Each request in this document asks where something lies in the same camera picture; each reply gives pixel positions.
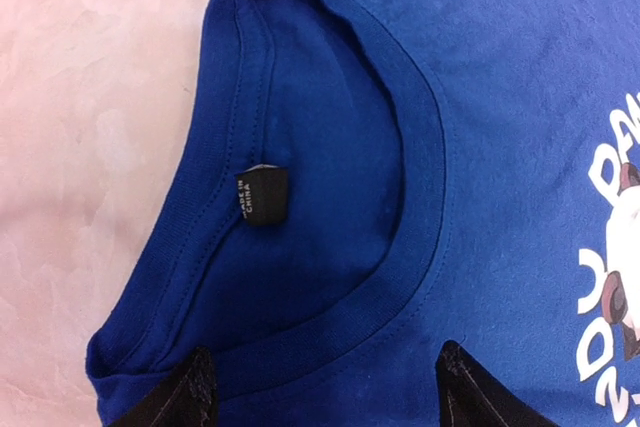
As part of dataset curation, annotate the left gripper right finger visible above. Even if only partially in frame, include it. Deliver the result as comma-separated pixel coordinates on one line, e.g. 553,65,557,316
435,340,555,427

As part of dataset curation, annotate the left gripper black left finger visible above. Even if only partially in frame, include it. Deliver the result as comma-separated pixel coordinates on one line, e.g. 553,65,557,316
112,347,218,427

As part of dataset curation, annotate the blue printed t-shirt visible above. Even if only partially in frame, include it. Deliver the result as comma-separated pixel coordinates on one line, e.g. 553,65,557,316
86,0,639,426

